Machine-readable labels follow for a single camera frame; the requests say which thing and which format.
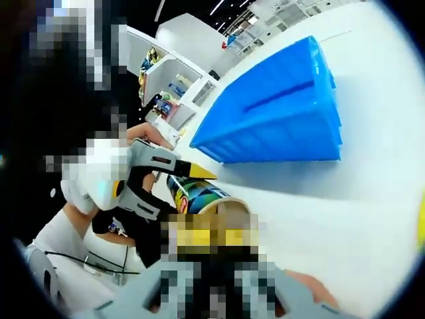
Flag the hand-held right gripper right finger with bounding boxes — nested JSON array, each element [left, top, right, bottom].
[[265, 262, 339, 319]]

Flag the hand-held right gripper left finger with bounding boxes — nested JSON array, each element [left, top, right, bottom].
[[76, 262, 162, 319]]

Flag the dark green chip container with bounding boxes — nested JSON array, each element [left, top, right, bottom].
[[165, 175, 252, 215]]

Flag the blue plastic box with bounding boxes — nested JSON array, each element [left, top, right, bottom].
[[189, 35, 343, 164]]

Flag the yellow container lid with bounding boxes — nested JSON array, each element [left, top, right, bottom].
[[416, 199, 425, 254]]

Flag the colourful snack box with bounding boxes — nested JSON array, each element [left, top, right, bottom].
[[153, 94, 181, 118]]

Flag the person's left hand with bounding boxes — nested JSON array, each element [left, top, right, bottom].
[[127, 122, 172, 150]]

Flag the person's right hand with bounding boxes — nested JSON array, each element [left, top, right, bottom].
[[285, 269, 339, 308]]

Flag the black printed cloth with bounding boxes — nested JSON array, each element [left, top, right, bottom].
[[92, 204, 182, 268]]

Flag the blue packets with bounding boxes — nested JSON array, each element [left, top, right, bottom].
[[167, 73, 189, 98]]

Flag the white chest device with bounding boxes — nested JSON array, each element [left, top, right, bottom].
[[23, 243, 60, 312]]

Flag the colourful snack bag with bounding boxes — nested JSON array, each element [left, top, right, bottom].
[[138, 46, 163, 100]]

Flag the white shelf unit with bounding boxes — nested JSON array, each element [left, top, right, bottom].
[[126, 25, 220, 147]]

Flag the white table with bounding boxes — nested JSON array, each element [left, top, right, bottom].
[[145, 3, 425, 319]]

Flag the white pillar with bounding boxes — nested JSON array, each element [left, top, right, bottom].
[[155, 12, 235, 76]]

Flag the row of white office desks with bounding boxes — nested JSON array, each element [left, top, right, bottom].
[[225, 0, 333, 56]]

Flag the black chest device cable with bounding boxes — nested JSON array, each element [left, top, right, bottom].
[[44, 249, 141, 276]]

